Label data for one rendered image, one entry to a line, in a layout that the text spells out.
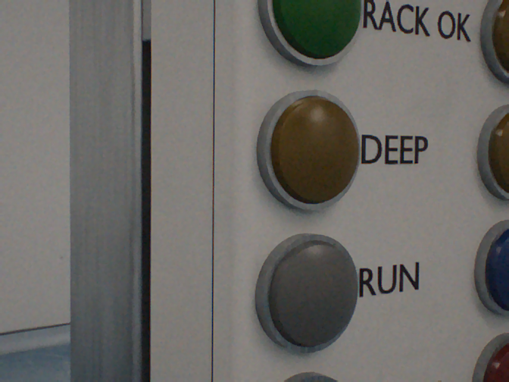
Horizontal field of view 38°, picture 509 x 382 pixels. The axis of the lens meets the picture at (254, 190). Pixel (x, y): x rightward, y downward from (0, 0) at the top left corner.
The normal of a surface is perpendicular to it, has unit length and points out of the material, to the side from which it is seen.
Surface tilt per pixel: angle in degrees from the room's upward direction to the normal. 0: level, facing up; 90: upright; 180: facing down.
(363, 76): 90
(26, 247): 90
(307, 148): 90
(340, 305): 92
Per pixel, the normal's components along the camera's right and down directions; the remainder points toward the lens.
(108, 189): -0.83, 0.02
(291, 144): 0.19, 0.01
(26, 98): 0.65, 0.04
